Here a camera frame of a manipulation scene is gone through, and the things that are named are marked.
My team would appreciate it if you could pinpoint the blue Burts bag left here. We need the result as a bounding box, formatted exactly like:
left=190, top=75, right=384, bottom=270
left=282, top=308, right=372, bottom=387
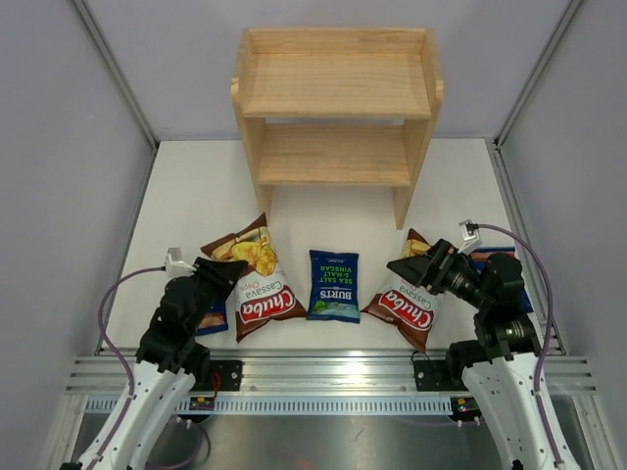
left=196, top=302, right=228, bottom=336

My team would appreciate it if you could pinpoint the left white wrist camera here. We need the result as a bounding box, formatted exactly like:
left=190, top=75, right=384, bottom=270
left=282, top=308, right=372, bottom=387
left=164, top=248, right=196, bottom=278

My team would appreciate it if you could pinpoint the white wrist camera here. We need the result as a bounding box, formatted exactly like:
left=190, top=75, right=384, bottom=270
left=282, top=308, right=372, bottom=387
left=164, top=248, right=196, bottom=278
left=458, top=220, right=482, bottom=255

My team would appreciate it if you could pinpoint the wooden two-tier shelf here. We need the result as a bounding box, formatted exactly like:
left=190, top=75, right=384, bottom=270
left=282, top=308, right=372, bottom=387
left=230, top=27, right=445, bottom=226

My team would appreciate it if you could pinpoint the Chuba cassava chips bag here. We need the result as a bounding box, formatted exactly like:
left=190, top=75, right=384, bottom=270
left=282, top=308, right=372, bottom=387
left=360, top=227, right=445, bottom=354
left=201, top=214, right=307, bottom=342

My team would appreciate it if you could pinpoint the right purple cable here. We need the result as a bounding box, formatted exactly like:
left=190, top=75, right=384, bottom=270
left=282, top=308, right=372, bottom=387
left=472, top=222, right=564, bottom=470

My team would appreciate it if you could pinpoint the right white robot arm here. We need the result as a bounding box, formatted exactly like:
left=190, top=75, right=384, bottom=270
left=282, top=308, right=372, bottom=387
left=387, top=239, right=579, bottom=469

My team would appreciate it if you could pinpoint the blue Burts sea salt bag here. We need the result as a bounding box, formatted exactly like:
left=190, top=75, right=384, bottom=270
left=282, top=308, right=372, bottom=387
left=307, top=250, right=361, bottom=324

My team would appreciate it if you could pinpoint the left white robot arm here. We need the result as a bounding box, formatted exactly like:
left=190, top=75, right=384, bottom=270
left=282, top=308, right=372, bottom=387
left=61, top=251, right=248, bottom=469

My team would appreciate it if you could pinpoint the white slotted cable duct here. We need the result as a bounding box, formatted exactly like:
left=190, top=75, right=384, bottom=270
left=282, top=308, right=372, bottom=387
left=175, top=396, right=453, bottom=416

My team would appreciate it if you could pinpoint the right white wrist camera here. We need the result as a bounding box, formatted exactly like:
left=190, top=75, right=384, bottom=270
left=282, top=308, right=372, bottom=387
left=458, top=220, right=482, bottom=255

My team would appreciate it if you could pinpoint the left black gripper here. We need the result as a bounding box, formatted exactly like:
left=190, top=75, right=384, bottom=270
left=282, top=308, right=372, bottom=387
left=187, top=257, right=247, bottom=332

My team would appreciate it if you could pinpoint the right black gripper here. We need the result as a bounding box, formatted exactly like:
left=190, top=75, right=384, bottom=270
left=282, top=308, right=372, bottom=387
left=388, top=238, right=492, bottom=310

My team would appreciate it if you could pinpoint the blue Burts spicy chilli bag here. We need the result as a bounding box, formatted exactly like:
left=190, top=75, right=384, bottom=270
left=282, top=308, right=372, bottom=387
left=464, top=246, right=534, bottom=313

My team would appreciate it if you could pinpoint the aluminium mounting rail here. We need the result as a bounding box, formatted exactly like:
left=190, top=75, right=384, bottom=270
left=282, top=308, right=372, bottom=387
left=65, top=349, right=598, bottom=396

